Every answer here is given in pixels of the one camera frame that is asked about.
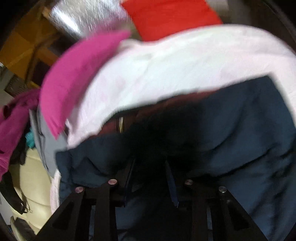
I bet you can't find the red pillow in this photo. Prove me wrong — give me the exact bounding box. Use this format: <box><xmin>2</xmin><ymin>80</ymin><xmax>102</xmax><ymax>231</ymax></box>
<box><xmin>121</xmin><ymin>0</ymin><xmax>223</xmax><ymax>42</ymax></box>

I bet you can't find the teal cloth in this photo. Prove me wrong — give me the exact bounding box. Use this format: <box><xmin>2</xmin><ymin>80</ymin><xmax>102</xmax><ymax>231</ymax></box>
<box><xmin>25</xmin><ymin>131</ymin><xmax>35</xmax><ymax>149</ymax></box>

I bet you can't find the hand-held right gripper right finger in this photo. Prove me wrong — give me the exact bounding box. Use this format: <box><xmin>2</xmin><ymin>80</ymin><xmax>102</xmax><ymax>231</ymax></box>
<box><xmin>165</xmin><ymin>161</ymin><xmax>269</xmax><ymax>241</ymax></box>

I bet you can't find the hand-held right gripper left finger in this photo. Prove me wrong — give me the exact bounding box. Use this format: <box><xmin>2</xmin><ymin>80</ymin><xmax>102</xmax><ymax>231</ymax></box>
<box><xmin>35</xmin><ymin>159</ymin><xmax>135</xmax><ymax>241</ymax></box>

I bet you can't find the magenta pillow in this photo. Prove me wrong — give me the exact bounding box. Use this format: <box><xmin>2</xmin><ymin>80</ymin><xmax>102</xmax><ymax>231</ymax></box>
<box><xmin>39</xmin><ymin>30</ymin><xmax>131</xmax><ymax>140</ymax></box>

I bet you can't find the navy blue jacket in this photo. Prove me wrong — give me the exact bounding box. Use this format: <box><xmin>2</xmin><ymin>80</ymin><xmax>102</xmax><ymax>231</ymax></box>
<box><xmin>55</xmin><ymin>75</ymin><xmax>296</xmax><ymax>241</ymax></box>

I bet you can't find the silver foil panel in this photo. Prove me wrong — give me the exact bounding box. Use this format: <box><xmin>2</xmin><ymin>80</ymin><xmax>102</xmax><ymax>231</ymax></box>
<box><xmin>48</xmin><ymin>0</ymin><xmax>132</xmax><ymax>41</ymax></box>

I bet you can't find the wooden cabinet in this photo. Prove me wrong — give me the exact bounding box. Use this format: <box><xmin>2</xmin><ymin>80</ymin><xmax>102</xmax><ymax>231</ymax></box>
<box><xmin>0</xmin><ymin>5</ymin><xmax>62</xmax><ymax>90</ymax></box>

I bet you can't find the grey garment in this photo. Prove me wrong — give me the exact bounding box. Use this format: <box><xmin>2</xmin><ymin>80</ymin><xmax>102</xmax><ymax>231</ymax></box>
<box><xmin>29</xmin><ymin>109</ymin><xmax>68</xmax><ymax>178</ymax></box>

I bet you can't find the black strap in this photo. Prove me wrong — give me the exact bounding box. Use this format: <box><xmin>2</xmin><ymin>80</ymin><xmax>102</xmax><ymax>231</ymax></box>
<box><xmin>0</xmin><ymin>171</ymin><xmax>28</xmax><ymax>215</ymax></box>

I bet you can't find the magenta garment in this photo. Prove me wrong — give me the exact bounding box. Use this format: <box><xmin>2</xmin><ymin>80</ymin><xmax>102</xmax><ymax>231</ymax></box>
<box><xmin>0</xmin><ymin>89</ymin><xmax>41</xmax><ymax>181</ymax></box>

